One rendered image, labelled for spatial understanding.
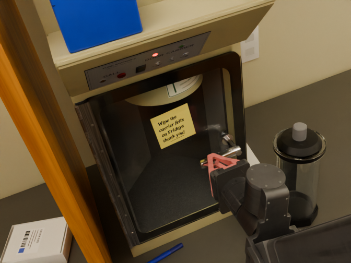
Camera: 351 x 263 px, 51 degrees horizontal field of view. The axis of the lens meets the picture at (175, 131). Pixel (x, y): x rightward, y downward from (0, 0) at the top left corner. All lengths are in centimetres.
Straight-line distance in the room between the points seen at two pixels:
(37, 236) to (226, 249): 48
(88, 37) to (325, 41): 110
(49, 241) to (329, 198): 71
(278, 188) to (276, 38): 84
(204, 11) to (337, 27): 98
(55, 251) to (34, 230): 10
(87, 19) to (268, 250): 38
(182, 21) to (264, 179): 25
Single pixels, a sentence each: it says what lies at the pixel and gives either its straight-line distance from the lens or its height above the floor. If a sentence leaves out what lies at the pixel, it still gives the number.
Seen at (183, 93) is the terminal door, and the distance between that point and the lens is 67.
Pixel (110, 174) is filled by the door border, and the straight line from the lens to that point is 72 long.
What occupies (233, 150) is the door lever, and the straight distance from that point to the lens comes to 73.
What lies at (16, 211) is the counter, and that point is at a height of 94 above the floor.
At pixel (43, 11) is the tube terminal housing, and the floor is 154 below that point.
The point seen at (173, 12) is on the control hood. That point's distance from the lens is 55.
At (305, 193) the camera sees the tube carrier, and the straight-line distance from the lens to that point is 86.
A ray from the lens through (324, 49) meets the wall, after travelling 147.
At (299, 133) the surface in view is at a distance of 78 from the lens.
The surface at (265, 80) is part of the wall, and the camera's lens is 136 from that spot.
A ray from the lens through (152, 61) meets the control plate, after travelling 57.
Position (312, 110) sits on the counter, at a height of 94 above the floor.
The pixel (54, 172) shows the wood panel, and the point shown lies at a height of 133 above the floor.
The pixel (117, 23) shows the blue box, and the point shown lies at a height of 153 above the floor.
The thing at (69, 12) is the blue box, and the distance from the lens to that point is 47.
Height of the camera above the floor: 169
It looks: 37 degrees down
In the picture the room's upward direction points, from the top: 11 degrees counter-clockwise
